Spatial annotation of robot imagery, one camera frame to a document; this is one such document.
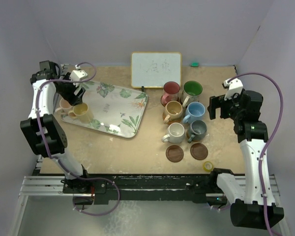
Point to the yellow tape roll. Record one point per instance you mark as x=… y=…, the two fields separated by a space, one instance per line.
x=208 y=166

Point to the aluminium rail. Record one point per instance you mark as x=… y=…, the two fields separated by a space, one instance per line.
x=51 y=185

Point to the tan brown mug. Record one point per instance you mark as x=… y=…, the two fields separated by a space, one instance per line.
x=173 y=109

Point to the green mug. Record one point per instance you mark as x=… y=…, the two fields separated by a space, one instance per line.
x=191 y=93

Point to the grey mug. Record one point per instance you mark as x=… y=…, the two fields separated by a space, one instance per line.
x=196 y=131

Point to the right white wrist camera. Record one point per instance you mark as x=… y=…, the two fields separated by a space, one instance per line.
x=233 y=86

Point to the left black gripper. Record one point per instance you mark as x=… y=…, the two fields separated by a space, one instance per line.
x=73 y=99

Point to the white mug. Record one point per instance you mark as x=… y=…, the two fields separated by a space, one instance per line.
x=175 y=134

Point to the light blue mug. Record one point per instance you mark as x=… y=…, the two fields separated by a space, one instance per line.
x=195 y=111

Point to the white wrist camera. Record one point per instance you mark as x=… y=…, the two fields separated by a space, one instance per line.
x=233 y=86
x=78 y=75

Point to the green small object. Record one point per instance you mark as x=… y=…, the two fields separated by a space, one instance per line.
x=194 y=64

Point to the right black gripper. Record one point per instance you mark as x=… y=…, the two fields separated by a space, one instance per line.
x=219 y=102

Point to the floral serving tray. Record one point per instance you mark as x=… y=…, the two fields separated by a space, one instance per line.
x=116 y=110

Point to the woven rattan coaster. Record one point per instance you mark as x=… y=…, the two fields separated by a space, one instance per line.
x=168 y=120

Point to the red pink mug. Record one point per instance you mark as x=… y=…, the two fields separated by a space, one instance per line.
x=170 y=92

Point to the dark walnut coaster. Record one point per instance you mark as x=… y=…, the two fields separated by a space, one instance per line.
x=174 y=153
x=199 y=151

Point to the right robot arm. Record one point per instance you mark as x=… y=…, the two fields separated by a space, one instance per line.
x=254 y=205

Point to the yellow mug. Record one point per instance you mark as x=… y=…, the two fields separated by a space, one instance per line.
x=81 y=112

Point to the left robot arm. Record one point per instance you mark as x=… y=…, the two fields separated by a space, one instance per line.
x=41 y=129

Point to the small whiteboard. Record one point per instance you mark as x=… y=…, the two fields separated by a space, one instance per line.
x=154 y=69

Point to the black base frame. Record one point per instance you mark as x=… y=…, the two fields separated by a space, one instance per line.
x=147 y=187

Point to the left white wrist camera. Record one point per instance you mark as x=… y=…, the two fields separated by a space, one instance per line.
x=78 y=75

